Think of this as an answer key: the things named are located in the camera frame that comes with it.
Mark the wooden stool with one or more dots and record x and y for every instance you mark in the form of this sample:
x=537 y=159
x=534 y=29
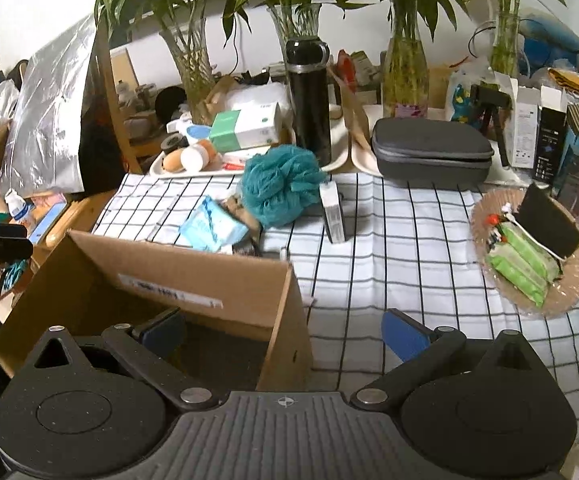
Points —
x=76 y=215

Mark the black tape roll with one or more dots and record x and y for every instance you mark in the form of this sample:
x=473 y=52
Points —
x=172 y=142

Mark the tan egg-shaped sponge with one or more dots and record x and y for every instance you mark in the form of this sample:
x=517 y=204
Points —
x=172 y=161

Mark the tall glass vase with bamboo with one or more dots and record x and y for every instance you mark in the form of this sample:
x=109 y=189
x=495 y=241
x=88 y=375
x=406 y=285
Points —
x=404 y=75

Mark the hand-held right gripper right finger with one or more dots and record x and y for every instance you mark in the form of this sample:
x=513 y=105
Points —
x=404 y=335

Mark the colourful printed plastic bag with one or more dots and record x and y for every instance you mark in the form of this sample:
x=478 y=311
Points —
x=462 y=100

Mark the round woven plate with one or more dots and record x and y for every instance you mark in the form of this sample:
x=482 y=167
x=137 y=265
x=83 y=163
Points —
x=564 y=285

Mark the white printed box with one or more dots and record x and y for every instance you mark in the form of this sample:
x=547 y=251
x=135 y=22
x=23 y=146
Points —
x=524 y=125

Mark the plastic water bottle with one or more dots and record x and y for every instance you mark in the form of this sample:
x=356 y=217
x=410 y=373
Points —
x=16 y=207

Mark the green wipes packet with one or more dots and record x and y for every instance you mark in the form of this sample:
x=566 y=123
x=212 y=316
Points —
x=529 y=250
x=517 y=280

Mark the green white box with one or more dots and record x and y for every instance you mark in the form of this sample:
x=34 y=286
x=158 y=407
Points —
x=244 y=130

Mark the grey zip case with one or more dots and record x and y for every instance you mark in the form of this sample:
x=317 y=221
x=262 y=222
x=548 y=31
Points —
x=429 y=145

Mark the small white grey box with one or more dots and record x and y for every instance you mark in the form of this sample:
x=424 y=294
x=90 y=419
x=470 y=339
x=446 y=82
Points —
x=332 y=210

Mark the blue wet wipes packet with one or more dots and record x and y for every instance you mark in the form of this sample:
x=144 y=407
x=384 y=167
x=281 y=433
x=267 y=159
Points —
x=209 y=227

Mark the fluted glass vase with bamboo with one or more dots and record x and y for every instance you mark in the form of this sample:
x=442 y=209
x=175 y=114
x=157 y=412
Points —
x=294 y=22

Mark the black thermos bottle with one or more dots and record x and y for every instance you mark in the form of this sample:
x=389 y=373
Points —
x=309 y=110

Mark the black white checkered tablecloth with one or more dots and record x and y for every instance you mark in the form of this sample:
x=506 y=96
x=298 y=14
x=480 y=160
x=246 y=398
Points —
x=394 y=260

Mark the red white box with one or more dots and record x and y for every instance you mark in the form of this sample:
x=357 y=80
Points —
x=232 y=162

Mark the blue white tube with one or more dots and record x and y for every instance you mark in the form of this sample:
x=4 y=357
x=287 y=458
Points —
x=194 y=134

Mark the wooden chair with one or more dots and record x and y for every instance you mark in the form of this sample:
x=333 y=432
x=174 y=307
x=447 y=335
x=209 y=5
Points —
x=119 y=125

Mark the black sponge pad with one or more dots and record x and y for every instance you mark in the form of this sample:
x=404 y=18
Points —
x=549 y=220

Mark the silver plastic bag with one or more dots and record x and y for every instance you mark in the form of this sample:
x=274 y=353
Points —
x=49 y=110

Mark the black printed box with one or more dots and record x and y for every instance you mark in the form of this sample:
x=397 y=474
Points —
x=550 y=140

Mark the white lid jar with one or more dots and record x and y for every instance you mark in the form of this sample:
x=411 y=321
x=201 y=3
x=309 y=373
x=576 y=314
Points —
x=193 y=158

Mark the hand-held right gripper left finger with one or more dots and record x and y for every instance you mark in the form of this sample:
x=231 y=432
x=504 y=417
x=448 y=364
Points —
x=162 y=332

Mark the white plastic pack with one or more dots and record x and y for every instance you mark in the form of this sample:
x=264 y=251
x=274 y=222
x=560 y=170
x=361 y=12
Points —
x=259 y=92

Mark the red packet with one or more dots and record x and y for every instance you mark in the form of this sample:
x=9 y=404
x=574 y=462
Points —
x=345 y=62

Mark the brown cardboard box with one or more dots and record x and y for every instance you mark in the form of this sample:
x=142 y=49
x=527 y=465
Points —
x=94 y=255

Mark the blue plush toy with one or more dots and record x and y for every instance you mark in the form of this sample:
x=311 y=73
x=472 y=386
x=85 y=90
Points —
x=554 y=32

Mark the black phone tripod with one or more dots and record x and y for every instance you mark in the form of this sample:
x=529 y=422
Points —
x=489 y=97

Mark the teal bath loofah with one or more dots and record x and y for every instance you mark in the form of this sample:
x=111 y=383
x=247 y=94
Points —
x=282 y=185

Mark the blue box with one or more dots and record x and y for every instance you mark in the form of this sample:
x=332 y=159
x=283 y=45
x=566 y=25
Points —
x=572 y=160

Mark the slim glass vase with bamboo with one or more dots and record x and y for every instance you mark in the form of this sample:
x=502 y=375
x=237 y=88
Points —
x=504 y=45

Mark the black round cap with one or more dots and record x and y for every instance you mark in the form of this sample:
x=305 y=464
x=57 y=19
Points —
x=169 y=100

